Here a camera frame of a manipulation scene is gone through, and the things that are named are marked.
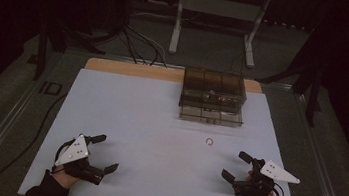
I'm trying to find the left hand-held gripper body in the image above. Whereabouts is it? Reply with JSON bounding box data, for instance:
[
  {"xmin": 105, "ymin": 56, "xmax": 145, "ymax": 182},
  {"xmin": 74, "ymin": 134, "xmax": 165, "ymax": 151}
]
[{"xmin": 51, "ymin": 130, "xmax": 111, "ymax": 187}]

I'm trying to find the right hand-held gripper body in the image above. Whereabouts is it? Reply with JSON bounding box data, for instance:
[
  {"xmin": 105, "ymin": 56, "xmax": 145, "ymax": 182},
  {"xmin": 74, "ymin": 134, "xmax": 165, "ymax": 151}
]
[{"xmin": 231, "ymin": 155, "xmax": 303, "ymax": 196}]

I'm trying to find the clear brown drawer box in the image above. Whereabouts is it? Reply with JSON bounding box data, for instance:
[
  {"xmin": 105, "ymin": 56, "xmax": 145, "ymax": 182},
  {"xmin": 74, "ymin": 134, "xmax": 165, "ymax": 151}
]
[{"xmin": 176, "ymin": 66, "xmax": 251, "ymax": 129}]

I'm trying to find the person's left hand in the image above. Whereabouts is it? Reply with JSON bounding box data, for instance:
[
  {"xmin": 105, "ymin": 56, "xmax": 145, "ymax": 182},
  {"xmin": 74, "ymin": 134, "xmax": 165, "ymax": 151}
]
[{"xmin": 49, "ymin": 163, "xmax": 83, "ymax": 191}]

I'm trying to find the white table mat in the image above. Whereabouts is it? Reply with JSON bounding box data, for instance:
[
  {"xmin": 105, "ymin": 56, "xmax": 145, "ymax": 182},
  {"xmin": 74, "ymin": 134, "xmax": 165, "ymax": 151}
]
[{"xmin": 17, "ymin": 62, "xmax": 314, "ymax": 196}]

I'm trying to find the wooden table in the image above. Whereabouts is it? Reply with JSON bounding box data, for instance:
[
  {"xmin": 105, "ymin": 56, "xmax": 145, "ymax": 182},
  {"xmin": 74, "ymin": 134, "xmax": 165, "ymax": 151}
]
[{"xmin": 83, "ymin": 56, "xmax": 266, "ymax": 95}]

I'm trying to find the black stand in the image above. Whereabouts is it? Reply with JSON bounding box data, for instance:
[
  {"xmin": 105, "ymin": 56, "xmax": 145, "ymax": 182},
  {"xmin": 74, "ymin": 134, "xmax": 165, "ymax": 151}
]
[
  {"xmin": 31, "ymin": 20, "xmax": 108, "ymax": 89},
  {"xmin": 249, "ymin": 17, "xmax": 334, "ymax": 129}
]

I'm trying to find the grey metal stand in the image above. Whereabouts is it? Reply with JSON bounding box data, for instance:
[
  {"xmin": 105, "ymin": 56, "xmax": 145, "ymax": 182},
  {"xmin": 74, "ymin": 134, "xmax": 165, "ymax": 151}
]
[{"xmin": 166, "ymin": 0, "xmax": 273, "ymax": 71}]

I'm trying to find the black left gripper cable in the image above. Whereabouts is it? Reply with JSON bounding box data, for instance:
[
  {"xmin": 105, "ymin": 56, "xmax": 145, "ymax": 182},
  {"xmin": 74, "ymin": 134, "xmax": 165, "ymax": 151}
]
[{"xmin": 50, "ymin": 135, "xmax": 79, "ymax": 178}]

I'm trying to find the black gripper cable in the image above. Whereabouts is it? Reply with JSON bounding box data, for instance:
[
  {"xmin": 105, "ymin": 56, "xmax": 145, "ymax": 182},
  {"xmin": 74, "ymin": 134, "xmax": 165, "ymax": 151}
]
[
  {"xmin": 270, "ymin": 182, "xmax": 287, "ymax": 196},
  {"xmin": 50, "ymin": 135, "xmax": 79, "ymax": 178}
]

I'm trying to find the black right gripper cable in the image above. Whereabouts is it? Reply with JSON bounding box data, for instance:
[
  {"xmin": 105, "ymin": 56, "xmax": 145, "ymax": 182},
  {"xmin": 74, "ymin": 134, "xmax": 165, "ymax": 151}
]
[{"xmin": 270, "ymin": 182, "xmax": 287, "ymax": 196}]

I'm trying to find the black floor cable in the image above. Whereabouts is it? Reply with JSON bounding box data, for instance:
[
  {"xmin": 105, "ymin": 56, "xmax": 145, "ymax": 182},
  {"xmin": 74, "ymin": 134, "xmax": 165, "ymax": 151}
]
[{"xmin": 0, "ymin": 86, "xmax": 68, "ymax": 196}]

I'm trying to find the bundle of black cables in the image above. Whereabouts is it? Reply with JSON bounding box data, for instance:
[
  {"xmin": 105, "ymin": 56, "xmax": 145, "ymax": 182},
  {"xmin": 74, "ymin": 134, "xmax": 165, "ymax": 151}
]
[{"xmin": 100, "ymin": 0, "xmax": 177, "ymax": 69}]

